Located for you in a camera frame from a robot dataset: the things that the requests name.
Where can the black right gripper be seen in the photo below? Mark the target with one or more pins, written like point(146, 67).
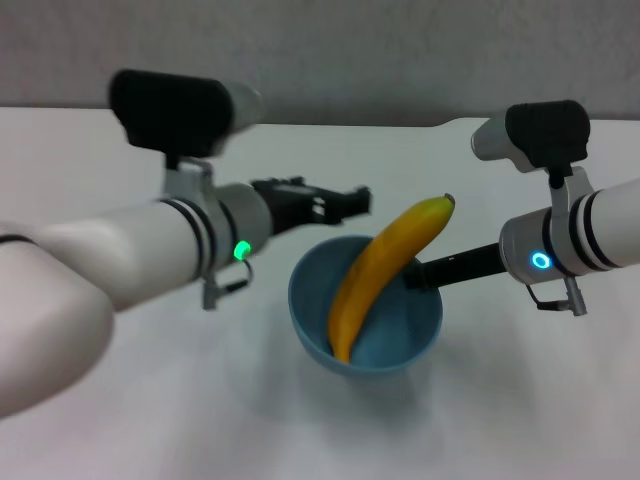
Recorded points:
point(462, 267)

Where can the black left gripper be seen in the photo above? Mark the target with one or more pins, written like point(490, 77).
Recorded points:
point(287, 202)

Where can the yellow banana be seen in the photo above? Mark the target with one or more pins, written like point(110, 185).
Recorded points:
point(380, 265)

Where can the blue bowl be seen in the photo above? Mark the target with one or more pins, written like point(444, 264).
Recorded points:
point(390, 330)

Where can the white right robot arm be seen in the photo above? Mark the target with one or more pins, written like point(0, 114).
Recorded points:
point(595, 235)

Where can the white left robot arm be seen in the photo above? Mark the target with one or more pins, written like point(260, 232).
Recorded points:
point(125, 250)

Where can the black grey right wrist camera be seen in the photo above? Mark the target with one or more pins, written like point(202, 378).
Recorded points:
point(545, 132)

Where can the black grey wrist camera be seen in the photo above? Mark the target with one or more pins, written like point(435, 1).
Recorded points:
point(545, 132)
point(175, 110)

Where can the black grey left wrist camera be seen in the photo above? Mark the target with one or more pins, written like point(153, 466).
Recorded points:
point(175, 110)

